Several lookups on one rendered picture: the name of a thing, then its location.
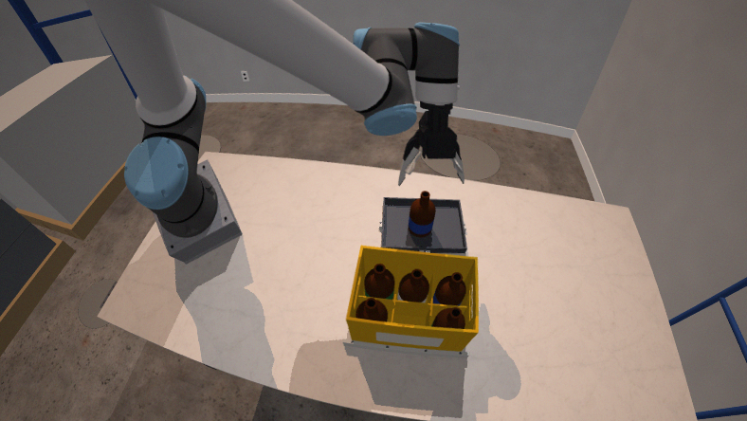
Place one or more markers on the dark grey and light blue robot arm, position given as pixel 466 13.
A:
pixel 282 33

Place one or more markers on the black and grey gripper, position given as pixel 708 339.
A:
pixel 438 144

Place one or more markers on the yellow crate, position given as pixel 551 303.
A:
pixel 419 335

